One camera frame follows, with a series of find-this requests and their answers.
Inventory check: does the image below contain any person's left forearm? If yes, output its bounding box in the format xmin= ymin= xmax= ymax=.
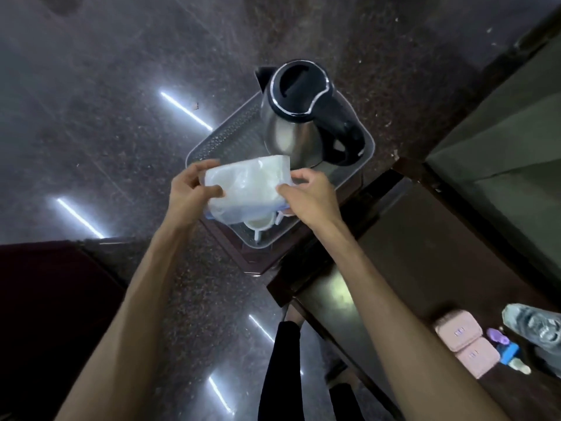
xmin=54 ymin=214 xmax=198 ymax=421

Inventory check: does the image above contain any dark maroon furniture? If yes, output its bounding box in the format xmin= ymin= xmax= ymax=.
xmin=0 ymin=240 xmax=128 ymax=421

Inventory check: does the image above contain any brown plastic stool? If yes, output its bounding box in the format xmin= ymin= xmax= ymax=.
xmin=199 ymin=170 xmax=365 ymax=277

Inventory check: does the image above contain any clear plastic basket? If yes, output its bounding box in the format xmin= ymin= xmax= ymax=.
xmin=185 ymin=89 xmax=377 ymax=250

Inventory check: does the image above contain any clear zip bag blue seal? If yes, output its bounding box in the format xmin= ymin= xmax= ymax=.
xmin=202 ymin=154 xmax=293 ymax=225

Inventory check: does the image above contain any small blue bottle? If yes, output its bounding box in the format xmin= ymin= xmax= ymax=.
xmin=499 ymin=341 xmax=520 ymax=364

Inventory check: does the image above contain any dark wooden table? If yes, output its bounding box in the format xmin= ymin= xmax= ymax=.
xmin=266 ymin=157 xmax=561 ymax=421

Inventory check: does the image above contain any steel kettle with black handle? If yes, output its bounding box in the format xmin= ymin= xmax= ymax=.
xmin=254 ymin=60 xmax=367 ymax=170

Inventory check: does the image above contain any person's right forearm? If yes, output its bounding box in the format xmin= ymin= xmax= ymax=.
xmin=313 ymin=219 xmax=511 ymax=421

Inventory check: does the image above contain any green fabric armchair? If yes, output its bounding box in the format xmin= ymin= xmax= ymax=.
xmin=425 ymin=34 xmax=561 ymax=281

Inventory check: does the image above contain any person's left leg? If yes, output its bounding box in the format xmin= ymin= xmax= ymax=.
xmin=257 ymin=320 xmax=303 ymax=421

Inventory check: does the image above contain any person's left hand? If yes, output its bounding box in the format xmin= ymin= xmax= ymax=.
xmin=168 ymin=158 xmax=225 ymax=233

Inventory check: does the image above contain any clear plastic water bottle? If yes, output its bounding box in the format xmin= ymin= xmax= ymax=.
xmin=501 ymin=303 xmax=561 ymax=360

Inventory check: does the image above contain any person's right hand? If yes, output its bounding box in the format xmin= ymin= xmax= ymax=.
xmin=275 ymin=168 xmax=345 ymax=235

